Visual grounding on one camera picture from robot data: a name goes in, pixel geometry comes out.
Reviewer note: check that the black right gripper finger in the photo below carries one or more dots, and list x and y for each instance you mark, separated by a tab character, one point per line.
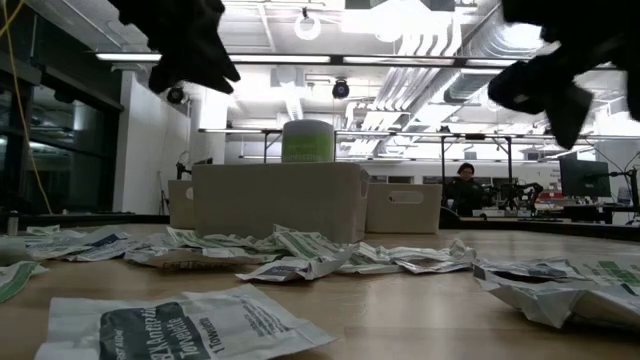
525	72
530	100

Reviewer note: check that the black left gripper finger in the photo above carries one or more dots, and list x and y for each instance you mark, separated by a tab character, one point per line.
205	80
220	62

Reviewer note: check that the wide grey plastic bin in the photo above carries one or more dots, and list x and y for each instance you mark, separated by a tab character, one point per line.
275	200

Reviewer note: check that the overhead LED light bar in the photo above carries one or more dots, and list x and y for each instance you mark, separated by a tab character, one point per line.
280	58

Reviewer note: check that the black computer monitor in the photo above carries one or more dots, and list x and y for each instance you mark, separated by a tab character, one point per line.
585	177

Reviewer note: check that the seated person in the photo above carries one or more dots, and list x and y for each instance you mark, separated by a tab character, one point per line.
465	192

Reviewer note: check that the green wipes canister white lid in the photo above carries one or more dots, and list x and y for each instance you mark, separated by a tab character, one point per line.
307	140

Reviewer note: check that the grey plastic bin with slots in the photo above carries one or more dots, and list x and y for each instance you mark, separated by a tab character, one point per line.
180	210
405	215

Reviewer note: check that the white antiseptic towelette packet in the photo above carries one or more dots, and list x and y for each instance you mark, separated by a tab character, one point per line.
200	259
175	325
295	270
107	245
550	302

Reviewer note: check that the small grey cylinder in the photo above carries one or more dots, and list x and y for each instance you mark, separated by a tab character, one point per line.
13	224

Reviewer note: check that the black dome camera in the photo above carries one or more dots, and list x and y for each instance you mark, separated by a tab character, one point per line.
175	95
341	89

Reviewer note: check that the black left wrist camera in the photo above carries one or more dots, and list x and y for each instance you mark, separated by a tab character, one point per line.
160	80

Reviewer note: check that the silver ventilation duct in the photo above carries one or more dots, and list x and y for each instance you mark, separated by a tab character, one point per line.
470	85

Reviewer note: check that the black metal table frame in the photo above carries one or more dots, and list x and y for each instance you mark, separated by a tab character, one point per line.
443	165

